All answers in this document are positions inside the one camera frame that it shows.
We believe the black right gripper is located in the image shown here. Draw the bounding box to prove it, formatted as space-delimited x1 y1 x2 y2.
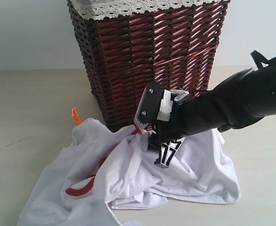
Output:
134 82 189 168

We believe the white t-shirt red lettering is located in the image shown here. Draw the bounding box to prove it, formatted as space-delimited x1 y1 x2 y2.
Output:
17 118 241 226

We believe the dark brown wicker basket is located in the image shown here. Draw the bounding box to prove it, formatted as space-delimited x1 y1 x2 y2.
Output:
67 0 230 131

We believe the orange garment tag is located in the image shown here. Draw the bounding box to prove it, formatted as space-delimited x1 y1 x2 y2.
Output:
71 107 82 126

